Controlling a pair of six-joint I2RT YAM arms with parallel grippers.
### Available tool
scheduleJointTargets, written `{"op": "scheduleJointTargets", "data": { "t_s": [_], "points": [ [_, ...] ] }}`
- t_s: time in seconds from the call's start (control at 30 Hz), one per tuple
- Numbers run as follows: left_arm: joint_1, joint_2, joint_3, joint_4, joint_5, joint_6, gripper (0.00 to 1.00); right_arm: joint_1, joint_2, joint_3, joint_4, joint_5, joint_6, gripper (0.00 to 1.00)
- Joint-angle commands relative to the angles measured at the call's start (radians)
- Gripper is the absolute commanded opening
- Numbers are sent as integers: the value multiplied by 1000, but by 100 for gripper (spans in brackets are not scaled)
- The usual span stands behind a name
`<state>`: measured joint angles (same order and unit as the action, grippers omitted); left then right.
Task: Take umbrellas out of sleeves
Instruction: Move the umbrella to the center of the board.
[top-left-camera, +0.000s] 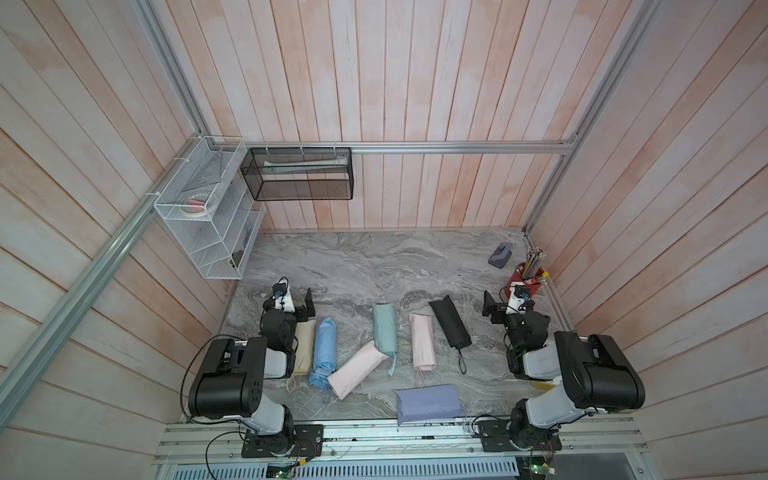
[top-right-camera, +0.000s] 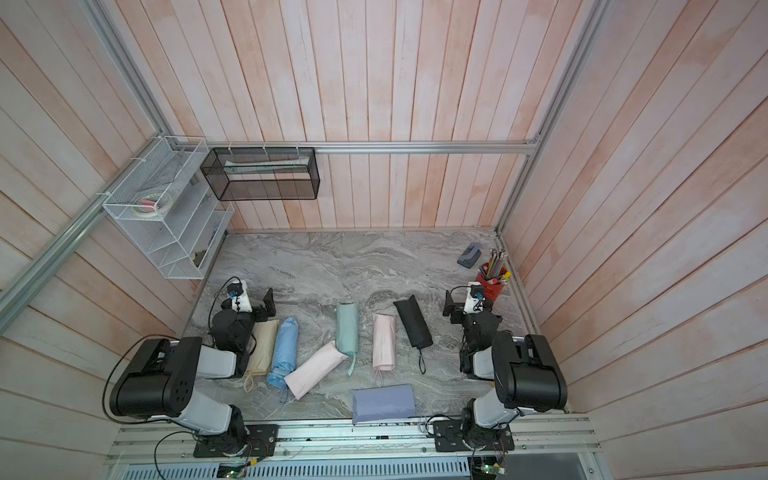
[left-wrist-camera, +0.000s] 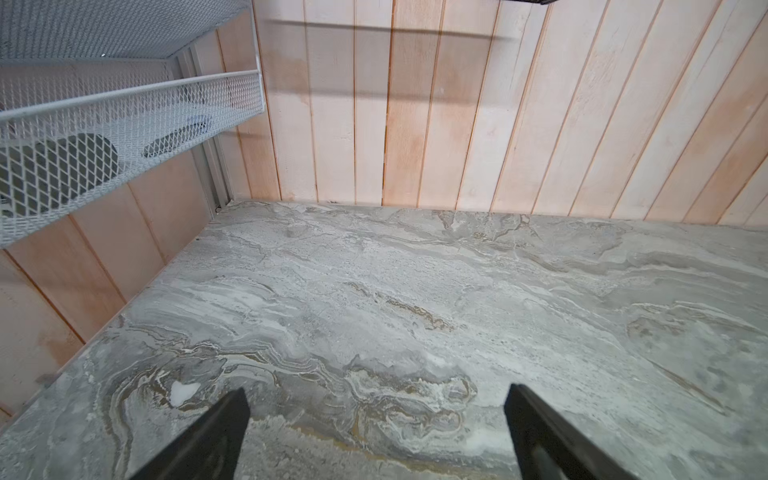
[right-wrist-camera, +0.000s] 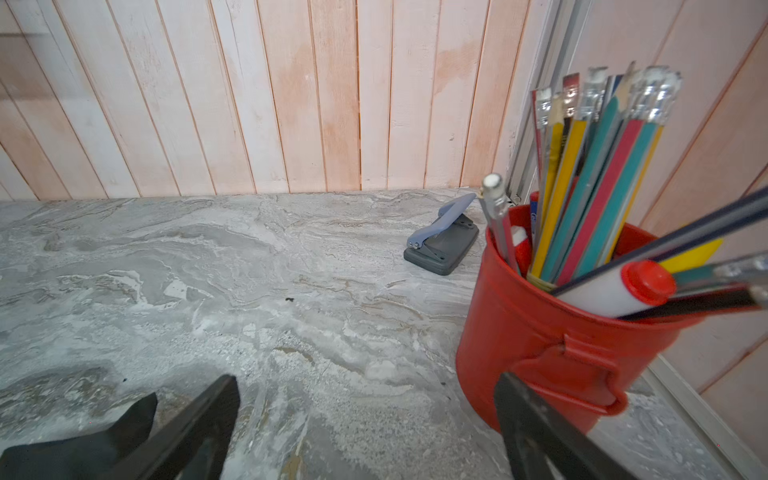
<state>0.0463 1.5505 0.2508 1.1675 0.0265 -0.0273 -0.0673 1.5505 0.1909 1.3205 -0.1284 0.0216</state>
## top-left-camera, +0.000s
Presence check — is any beige umbrella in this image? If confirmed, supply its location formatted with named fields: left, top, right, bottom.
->
left=293, top=319, right=316, bottom=376

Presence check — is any blue umbrella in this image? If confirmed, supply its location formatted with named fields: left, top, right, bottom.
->
left=309, top=317, right=337, bottom=390

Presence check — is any mint green umbrella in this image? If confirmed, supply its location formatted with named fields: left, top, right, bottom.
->
left=372, top=304, right=399, bottom=376

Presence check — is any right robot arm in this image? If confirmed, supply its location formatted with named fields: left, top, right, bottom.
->
left=482, top=282, right=645, bottom=450

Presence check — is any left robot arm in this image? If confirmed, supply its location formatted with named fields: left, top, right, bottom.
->
left=180, top=277, right=316, bottom=455

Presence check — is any red pencil cup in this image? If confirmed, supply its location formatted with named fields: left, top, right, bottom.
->
left=502, top=248, right=550, bottom=299

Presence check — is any grey stapler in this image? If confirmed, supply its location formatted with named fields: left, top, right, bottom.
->
left=488, top=242, right=513, bottom=269

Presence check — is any black umbrella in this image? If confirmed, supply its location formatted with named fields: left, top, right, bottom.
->
left=429, top=295, right=472, bottom=374

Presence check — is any yellow alarm clock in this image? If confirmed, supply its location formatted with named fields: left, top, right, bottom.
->
left=530, top=377, right=561, bottom=391

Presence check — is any large pink umbrella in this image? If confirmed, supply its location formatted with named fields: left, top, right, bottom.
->
left=328, top=340, right=387, bottom=400

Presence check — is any small pink umbrella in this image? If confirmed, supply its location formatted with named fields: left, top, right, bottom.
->
left=409, top=314, right=437, bottom=373

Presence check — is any lavender umbrella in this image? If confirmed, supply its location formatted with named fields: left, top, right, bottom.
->
left=395, top=385, right=462, bottom=425

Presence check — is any tape roll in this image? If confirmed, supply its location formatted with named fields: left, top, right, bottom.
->
left=179, top=191, right=215, bottom=219

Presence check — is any black mesh basket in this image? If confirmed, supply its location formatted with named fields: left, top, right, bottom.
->
left=240, top=146, right=355, bottom=202

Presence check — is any white wire shelf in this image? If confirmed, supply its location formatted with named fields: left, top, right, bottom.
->
left=154, top=136, right=265, bottom=280

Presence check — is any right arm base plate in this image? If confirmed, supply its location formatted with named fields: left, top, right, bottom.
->
left=475, top=419, right=562, bottom=453

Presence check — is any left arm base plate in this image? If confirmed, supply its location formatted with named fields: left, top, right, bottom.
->
left=241, top=424, right=324, bottom=460

